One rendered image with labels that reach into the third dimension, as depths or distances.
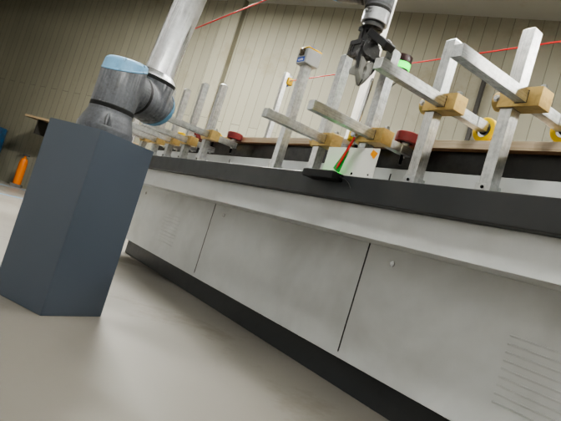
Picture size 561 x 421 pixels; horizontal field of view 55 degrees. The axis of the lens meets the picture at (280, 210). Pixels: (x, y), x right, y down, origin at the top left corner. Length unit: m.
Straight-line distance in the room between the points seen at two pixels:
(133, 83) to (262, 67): 5.31
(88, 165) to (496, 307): 1.26
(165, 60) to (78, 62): 7.35
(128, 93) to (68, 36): 7.94
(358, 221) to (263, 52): 5.66
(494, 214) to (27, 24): 9.96
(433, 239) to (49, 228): 1.16
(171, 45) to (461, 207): 1.21
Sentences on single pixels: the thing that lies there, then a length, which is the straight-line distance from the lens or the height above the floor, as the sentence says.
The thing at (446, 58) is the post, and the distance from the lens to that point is 1.69.
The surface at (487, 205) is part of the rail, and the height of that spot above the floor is 0.66.
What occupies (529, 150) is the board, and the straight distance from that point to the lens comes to 1.63.
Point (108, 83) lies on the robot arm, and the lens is 1.89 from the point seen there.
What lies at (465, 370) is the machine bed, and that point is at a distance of 1.62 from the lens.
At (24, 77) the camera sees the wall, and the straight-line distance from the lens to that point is 10.29.
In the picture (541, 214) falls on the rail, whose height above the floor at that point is 0.66.
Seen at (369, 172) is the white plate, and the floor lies 0.72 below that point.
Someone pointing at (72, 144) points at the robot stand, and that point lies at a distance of 1.84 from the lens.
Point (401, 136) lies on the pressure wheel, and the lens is 1.83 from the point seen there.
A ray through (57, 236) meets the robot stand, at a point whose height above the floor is 0.24.
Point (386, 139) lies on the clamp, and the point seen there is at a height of 0.84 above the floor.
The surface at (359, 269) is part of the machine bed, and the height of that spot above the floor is 0.42.
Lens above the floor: 0.44
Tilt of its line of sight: 3 degrees up
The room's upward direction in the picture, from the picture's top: 17 degrees clockwise
